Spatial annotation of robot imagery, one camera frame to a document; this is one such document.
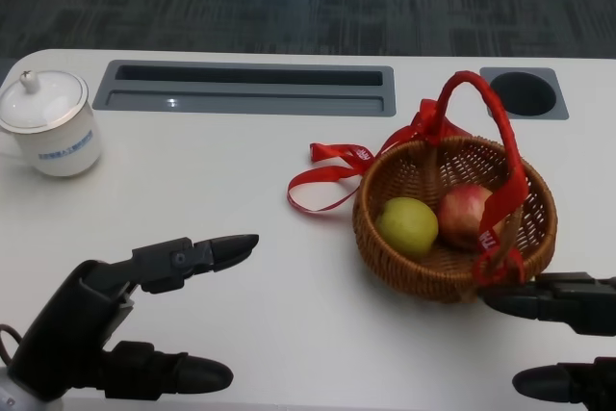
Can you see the red apple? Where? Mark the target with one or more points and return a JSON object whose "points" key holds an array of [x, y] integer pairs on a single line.
{"points": [[462, 216]]}

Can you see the red printed ribbon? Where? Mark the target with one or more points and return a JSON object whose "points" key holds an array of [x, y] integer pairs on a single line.
{"points": [[322, 175]]}

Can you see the silver grey robot left arm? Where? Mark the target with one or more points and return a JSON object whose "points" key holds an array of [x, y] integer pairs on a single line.
{"points": [[19, 394]]}

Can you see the white lidded ceramic mug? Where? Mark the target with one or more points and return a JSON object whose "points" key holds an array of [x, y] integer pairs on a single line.
{"points": [[60, 136]]}

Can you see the green apple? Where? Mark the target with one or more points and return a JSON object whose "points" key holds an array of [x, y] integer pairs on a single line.
{"points": [[409, 228]]}

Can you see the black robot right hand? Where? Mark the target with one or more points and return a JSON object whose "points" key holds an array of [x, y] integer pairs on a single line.
{"points": [[568, 302]]}

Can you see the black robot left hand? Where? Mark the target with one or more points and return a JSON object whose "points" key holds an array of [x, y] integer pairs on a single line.
{"points": [[72, 319]]}

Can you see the grey round hole grommet plate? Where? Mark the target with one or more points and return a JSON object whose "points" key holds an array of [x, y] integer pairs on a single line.
{"points": [[529, 93]]}

